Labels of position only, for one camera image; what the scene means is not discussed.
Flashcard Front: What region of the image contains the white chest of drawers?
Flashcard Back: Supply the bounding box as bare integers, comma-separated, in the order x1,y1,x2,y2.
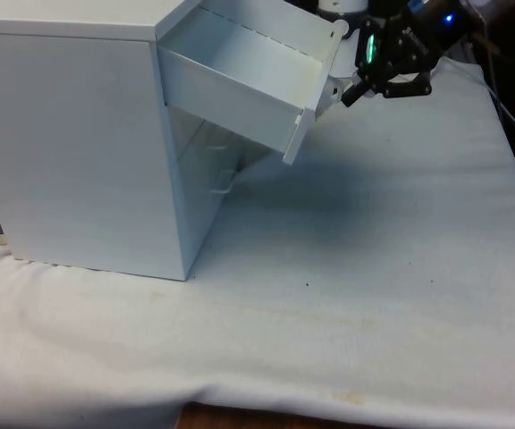
0,0,271,284

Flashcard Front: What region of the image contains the white drawer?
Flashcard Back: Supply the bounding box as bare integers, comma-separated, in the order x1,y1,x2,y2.
156,4,351,167

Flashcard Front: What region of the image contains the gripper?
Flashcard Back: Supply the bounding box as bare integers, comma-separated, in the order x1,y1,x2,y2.
340,0,480,109

